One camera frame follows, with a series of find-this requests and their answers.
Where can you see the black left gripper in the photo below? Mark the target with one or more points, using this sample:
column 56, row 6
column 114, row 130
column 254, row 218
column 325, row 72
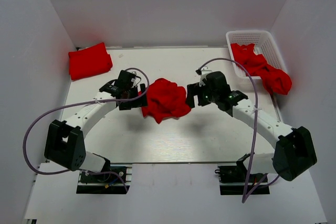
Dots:
column 142, row 102

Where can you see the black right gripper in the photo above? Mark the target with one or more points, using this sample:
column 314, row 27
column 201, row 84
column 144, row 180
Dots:
column 193, row 89

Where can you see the red t shirt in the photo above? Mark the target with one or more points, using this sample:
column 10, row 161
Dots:
column 274, row 80
column 165, row 100
column 89, row 62

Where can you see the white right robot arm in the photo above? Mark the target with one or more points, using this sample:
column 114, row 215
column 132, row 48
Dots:
column 294, row 151

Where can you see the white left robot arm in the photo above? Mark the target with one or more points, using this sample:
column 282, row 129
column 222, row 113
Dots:
column 65, row 144

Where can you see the red t shirt in basket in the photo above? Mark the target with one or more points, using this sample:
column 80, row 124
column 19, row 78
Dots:
column 274, row 80

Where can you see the white plastic laundry basket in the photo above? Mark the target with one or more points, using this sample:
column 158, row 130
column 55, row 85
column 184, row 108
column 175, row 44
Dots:
column 263, row 44

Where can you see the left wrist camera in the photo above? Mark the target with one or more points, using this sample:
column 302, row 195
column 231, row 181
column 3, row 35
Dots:
column 125, row 79

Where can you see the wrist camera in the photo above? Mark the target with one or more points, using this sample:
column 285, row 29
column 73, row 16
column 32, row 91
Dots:
column 203, row 72
column 125, row 79

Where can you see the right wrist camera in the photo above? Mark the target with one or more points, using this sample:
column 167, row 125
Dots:
column 203, row 72

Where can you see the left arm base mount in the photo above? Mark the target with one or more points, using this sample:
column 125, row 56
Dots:
column 107, row 184

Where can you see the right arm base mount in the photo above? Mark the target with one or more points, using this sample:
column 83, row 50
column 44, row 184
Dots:
column 232, row 181

